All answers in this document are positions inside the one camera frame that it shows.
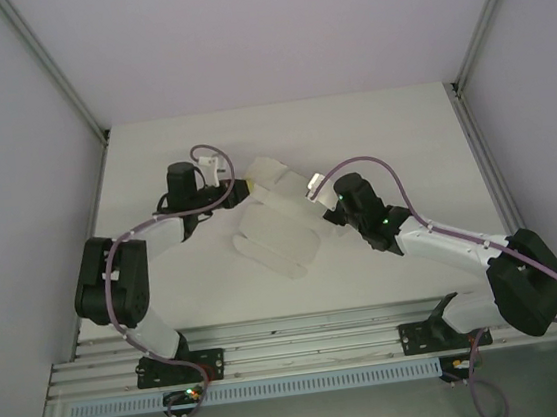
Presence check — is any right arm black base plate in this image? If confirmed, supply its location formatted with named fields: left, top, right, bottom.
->
left=396, top=313, right=495, bottom=359

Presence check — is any light blue slotted cable duct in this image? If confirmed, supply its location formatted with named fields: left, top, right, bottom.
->
left=66, top=356, right=443, bottom=417

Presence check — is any white paper box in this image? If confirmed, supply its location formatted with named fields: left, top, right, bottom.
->
left=222, top=147, right=350, bottom=289

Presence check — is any aluminium frame post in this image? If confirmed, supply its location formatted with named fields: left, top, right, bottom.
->
left=439, top=0, right=545, bottom=97
left=0, top=0, right=112, bottom=154

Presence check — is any aluminium mounting rail beam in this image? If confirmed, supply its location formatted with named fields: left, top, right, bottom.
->
left=41, top=285, right=557, bottom=405

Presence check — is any small circuit board with LEDs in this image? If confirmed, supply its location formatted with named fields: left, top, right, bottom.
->
left=438, top=351, right=487, bottom=388
left=160, top=385, right=209, bottom=417

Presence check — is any aluminium table side rail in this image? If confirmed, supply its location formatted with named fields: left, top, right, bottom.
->
left=51, top=131, right=135, bottom=361
left=446, top=74, right=546, bottom=308

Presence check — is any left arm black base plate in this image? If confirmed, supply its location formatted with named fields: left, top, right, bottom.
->
left=133, top=347, right=228, bottom=391

